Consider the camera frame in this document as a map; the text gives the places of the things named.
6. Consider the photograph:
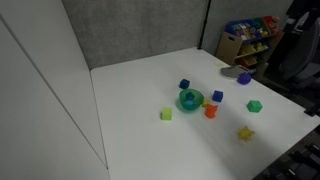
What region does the dark teal block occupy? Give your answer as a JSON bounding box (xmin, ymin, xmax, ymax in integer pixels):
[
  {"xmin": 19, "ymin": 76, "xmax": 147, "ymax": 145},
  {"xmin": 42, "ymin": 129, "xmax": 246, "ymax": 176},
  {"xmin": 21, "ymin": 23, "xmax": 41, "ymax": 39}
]
[{"xmin": 185, "ymin": 90, "xmax": 196, "ymax": 102}]

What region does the green hexagonal block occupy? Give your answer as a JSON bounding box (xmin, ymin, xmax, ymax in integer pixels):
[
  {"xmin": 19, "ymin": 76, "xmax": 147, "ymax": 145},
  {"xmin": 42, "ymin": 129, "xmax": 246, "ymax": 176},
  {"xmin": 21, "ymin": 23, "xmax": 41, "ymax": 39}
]
[{"xmin": 246, "ymin": 99, "xmax": 264, "ymax": 114}]

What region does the black stand pole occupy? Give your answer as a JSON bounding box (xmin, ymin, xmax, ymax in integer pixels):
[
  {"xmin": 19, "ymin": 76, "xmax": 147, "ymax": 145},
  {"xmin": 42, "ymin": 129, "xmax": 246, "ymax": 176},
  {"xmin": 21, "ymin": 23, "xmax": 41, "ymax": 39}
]
[{"xmin": 197, "ymin": 0, "xmax": 213, "ymax": 51}]

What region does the dark office chair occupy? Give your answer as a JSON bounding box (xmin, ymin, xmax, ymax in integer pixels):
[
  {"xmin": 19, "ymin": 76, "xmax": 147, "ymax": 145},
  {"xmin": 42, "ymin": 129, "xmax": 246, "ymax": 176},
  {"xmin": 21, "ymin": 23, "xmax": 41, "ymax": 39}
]
[{"xmin": 266, "ymin": 16, "xmax": 320, "ymax": 101}]

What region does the dark blue cube block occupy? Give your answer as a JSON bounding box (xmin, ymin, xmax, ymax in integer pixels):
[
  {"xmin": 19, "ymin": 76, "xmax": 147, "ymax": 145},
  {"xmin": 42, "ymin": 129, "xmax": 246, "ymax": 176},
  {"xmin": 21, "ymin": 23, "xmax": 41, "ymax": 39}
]
[{"xmin": 178, "ymin": 78, "xmax": 191, "ymax": 90}]

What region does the orange toy figure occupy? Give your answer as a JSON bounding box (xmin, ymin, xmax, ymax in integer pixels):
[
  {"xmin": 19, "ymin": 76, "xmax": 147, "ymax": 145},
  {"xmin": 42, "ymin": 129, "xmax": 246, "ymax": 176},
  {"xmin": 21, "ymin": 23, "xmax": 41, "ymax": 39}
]
[{"xmin": 204, "ymin": 104, "xmax": 219, "ymax": 120}]

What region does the light green cube block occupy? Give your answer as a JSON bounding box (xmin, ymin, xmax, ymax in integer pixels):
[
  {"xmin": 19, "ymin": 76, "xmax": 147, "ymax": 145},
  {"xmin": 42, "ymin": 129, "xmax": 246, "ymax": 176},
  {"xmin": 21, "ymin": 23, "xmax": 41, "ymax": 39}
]
[{"xmin": 160, "ymin": 107, "xmax": 173, "ymax": 121}]

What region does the yellow star toy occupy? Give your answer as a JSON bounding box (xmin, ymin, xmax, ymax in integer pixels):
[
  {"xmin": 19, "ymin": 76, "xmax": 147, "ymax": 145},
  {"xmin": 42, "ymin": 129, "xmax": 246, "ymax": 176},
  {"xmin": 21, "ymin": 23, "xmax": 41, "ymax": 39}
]
[{"xmin": 236, "ymin": 125, "xmax": 256, "ymax": 143}]

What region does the black table clamp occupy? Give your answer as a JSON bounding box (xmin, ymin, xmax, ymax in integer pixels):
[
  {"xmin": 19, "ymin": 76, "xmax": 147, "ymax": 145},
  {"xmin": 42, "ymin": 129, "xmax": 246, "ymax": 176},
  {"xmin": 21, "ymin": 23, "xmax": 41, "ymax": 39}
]
[{"xmin": 303, "ymin": 101, "xmax": 320, "ymax": 118}]

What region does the green bowl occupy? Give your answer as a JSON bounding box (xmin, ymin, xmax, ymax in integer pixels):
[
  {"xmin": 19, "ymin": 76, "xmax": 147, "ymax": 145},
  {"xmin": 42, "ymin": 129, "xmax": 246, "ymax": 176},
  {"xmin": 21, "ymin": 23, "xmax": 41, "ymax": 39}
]
[{"xmin": 178, "ymin": 88, "xmax": 205, "ymax": 113}]

